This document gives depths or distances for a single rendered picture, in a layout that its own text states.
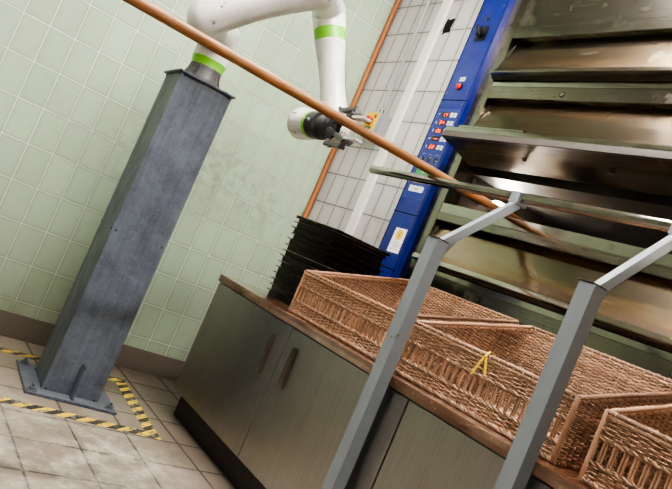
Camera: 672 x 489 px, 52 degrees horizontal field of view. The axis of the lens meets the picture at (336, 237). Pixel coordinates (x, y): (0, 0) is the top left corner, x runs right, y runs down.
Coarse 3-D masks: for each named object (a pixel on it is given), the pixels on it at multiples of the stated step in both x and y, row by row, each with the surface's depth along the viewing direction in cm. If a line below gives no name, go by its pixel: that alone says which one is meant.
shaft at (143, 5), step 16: (128, 0) 167; (144, 0) 168; (160, 16) 171; (192, 32) 176; (208, 48) 180; (224, 48) 181; (240, 64) 184; (256, 64) 187; (272, 80) 190; (304, 96) 196; (320, 112) 200; (336, 112) 202; (352, 128) 206; (384, 144) 213; (416, 160) 221; (448, 176) 229; (464, 192) 234; (496, 208) 243
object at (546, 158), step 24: (456, 144) 263; (480, 144) 250; (504, 144) 238; (528, 144) 228; (552, 144) 220; (576, 144) 213; (504, 168) 256; (528, 168) 244; (552, 168) 233; (576, 168) 223; (600, 168) 213; (624, 168) 205; (648, 168) 197; (648, 192) 209
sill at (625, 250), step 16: (448, 208) 268; (464, 208) 261; (496, 224) 246; (512, 224) 240; (528, 224) 235; (560, 240) 222; (576, 240) 218; (592, 240) 213; (608, 240) 209; (624, 256) 203
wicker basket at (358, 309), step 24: (312, 288) 231; (336, 288) 220; (360, 288) 251; (384, 288) 258; (432, 288) 253; (312, 312) 227; (336, 312) 217; (360, 312) 207; (384, 312) 199; (432, 312) 247; (456, 312) 239; (480, 312) 232; (336, 336) 211; (360, 336) 203; (384, 336) 256
